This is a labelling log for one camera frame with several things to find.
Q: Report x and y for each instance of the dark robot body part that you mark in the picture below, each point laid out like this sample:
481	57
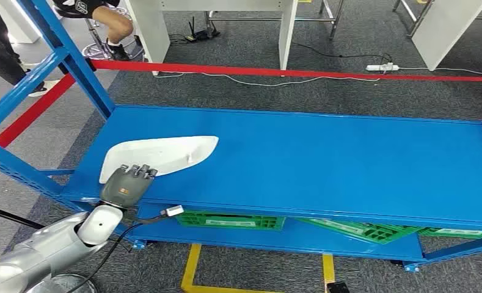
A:
338	288

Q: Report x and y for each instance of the blue metal shelf rack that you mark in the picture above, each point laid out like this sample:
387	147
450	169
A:
305	161

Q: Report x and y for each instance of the white curved plastic part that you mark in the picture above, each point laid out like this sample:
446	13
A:
164	153

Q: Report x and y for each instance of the white plinth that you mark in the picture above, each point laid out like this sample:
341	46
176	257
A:
18	24

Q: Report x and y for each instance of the black router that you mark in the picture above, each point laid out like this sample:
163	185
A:
202	35

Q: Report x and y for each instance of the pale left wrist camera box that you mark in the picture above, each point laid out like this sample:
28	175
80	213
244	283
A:
175	210

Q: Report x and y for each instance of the white power strip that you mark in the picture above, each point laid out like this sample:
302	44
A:
380	68

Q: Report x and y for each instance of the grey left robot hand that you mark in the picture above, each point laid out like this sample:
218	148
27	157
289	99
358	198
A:
125	188

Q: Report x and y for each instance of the black stanchion post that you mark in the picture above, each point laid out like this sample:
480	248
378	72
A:
10	216

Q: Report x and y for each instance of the chrome stool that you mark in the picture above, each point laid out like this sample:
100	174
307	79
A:
93	50

